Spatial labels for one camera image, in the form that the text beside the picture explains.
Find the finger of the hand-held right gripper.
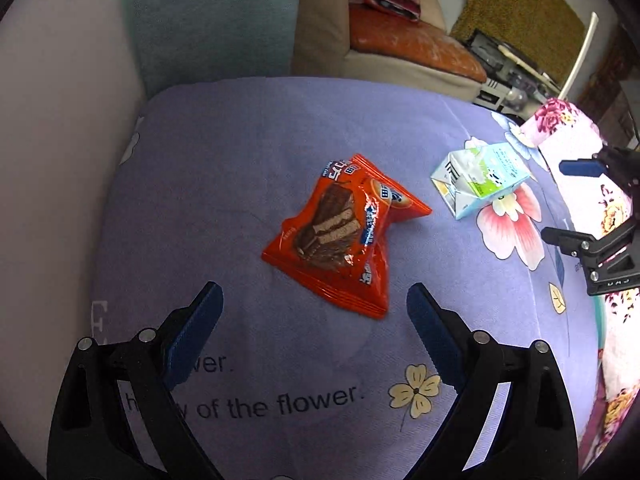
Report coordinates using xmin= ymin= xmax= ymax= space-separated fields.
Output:
xmin=559 ymin=147 xmax=640 ymax=186
xmin=541 ymin=220 xmax=640 ymax=261

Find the red wafer snack packet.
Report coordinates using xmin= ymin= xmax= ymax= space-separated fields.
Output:
xmin=261 ymin=154 xmax=433 ymax=318

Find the leopard print cloth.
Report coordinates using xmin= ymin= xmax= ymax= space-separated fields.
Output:
xmin=450 ymin=0 xmax=586 ymax=83

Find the green white milk carton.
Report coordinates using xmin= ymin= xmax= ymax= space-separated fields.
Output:
xmin=431 ymin=142 xmax=532 ymax=220

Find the pink floral blanket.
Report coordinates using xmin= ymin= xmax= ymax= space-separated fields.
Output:
xmin=520 ymin=97 xmax=640 ymax=461

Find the dark wooden cabinet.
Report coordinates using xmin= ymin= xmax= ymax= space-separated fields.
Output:
xmin=582 ymin=20 xmax=640 ymax=151

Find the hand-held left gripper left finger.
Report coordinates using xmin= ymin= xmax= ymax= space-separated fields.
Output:
xmin=47 ymin=281 xmax=224 ymax=480

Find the beige pillow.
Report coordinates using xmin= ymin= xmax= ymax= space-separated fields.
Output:
xmin=417 ymin=0 xmax=447 ymax=31

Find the purple floral blanket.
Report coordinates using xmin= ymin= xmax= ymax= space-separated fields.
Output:
xmin=90 ymin=76 xmax=608 ymax=480

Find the white pole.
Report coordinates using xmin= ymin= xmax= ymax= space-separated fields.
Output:
xmin=557 ymin=11 xmax=599 ymax=101

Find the beige sofa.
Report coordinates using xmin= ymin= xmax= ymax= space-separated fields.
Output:
xmin=292 ymin=0 xmax=488 ymax=103

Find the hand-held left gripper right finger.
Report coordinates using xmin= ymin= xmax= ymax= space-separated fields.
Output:
xmin=406 ymin=282 xmax=581 ymax=480

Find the orange seat cushion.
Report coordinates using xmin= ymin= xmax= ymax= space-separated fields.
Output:
xmin=347 ymin=5 xmax=488 ymax=83

